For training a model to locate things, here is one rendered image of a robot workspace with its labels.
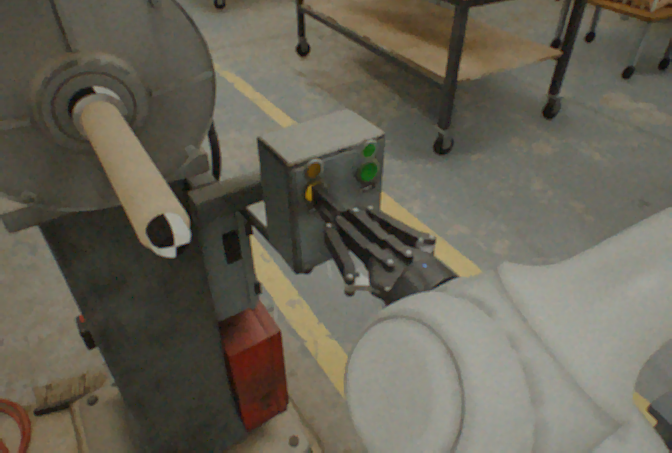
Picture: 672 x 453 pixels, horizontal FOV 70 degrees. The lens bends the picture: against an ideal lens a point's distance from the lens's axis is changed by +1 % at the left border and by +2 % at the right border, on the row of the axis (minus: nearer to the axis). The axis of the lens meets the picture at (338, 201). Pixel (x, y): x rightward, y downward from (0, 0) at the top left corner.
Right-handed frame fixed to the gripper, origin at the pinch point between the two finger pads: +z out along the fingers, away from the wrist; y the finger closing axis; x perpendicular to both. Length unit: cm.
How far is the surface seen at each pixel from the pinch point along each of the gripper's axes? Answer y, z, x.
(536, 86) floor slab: 278, 155, -106
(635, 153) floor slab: 247, 62, -106
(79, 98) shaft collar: -23.6, 2.4, 19.9
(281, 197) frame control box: -3.5, 7.0, -1.6
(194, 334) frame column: -17.2, 21.1, -36.9
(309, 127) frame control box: 4.1, 11.7, 5.0
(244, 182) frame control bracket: -5.5, 15.3, -3.1
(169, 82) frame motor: -15.3, 5.5, 18.4
